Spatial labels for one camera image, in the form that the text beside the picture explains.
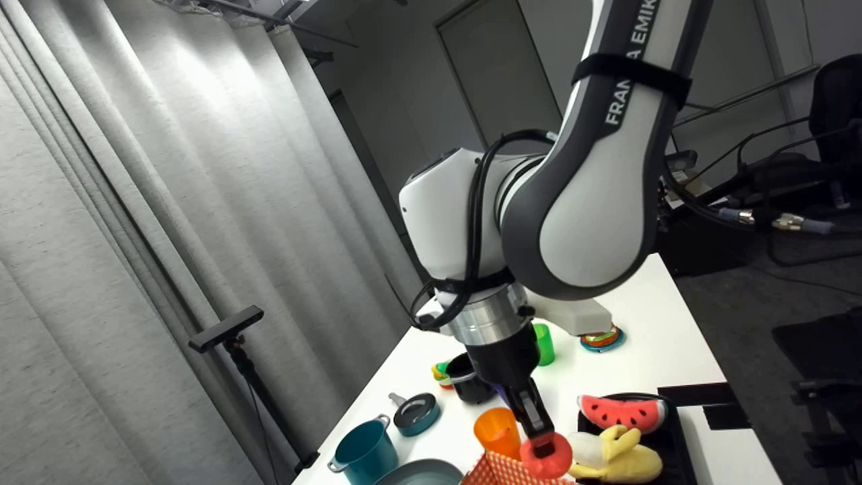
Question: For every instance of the black cabinet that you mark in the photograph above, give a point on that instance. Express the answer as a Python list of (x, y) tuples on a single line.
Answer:
[(702, 247)]

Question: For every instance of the small teal toy plate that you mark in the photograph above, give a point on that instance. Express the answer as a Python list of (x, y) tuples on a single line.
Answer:
[(605, 341)]

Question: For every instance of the green plastic cup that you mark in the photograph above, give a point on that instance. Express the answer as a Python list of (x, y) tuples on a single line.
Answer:
[(546, 346)]

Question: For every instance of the red watermelon slice plush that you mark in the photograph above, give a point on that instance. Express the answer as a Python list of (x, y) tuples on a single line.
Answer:
[(623, 414)]

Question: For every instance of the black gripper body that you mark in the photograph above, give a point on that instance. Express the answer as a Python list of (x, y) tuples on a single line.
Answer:
[(504, 365)]

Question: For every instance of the teal toy pot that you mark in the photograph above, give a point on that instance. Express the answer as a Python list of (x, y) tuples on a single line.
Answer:
[(366, 452)]

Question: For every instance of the black toy pot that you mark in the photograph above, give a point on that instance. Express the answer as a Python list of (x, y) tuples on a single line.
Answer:
[(464, 384)]

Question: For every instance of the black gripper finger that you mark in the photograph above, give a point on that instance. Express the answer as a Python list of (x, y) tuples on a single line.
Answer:
[(531, 414)]

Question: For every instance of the black flat bar on stand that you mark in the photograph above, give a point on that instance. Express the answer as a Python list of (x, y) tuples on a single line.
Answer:
[(227, 328)]

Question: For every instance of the grey pleated curtain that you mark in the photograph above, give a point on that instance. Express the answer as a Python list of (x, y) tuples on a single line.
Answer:
[(110, 224)]

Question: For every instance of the grey door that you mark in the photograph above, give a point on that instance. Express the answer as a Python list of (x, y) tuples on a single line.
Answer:
[(495, 70)]

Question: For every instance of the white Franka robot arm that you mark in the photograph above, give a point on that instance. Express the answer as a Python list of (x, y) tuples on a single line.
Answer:
[(593, 205)]

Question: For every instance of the black office chair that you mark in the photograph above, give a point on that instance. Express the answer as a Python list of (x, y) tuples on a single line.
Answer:
[(838, 97)]

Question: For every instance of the green yellow toy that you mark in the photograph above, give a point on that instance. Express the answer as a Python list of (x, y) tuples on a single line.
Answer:
[(441, 369)]

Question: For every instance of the large black tape patch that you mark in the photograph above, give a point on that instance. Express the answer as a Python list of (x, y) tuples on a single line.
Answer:
[(710, 394)]

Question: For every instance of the small black tape patch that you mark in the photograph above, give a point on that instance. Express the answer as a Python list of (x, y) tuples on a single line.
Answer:
[(732, 415)]

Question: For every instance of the orange red peach plush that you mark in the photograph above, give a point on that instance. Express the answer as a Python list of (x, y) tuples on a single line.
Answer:
[(546, 460)]

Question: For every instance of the black tripod stand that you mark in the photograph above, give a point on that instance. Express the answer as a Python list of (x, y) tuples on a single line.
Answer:
[(266, 404)]

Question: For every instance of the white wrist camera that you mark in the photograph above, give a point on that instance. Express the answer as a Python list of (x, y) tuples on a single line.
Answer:
[(580, 316)]

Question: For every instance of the small teal pan with lid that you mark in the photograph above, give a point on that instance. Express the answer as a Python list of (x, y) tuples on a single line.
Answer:
[(417, 414)]

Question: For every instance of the black plastic tray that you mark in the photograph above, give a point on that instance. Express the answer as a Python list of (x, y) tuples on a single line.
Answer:
[(678, 449)]

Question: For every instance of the yellow banana plush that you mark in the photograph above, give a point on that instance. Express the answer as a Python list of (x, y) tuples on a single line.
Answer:
[(623, 460)]

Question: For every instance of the dark grey plate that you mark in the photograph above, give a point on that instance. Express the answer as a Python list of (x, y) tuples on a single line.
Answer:
[(421, 476)]

